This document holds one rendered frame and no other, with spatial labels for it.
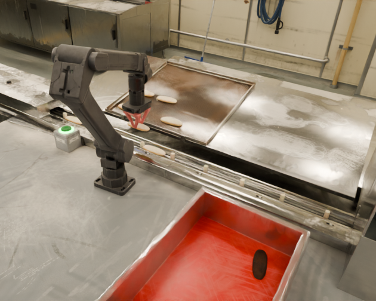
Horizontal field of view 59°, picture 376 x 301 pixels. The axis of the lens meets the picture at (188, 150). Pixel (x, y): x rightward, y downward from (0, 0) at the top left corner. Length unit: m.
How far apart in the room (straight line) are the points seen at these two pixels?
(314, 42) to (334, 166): 3.59
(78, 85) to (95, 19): 3.40
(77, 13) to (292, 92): 3.20
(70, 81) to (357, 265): 0.79
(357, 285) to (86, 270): 0.67
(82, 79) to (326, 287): 0.78
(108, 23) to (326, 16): 2.60
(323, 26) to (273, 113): 3.32
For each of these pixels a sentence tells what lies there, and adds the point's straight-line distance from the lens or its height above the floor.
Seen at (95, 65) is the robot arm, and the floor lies 1.30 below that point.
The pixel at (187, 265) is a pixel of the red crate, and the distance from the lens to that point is 0.93.
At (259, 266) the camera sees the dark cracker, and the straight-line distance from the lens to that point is 0.95.
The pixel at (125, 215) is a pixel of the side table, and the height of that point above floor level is 0.82.
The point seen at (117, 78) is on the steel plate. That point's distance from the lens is 2.06.
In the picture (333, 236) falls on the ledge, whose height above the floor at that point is 0.86.
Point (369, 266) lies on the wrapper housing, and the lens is 0.92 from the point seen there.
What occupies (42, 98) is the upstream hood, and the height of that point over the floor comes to 0.92.
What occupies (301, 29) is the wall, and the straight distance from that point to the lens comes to 4.78.
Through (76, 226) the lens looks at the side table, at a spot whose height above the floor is 0.82.
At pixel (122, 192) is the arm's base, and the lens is 1.13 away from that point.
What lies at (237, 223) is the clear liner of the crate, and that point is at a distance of 1.00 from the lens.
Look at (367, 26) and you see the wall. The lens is 4.66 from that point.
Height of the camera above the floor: 1.55
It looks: 33 degrees down
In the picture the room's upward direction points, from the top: 4 degrees clockwise
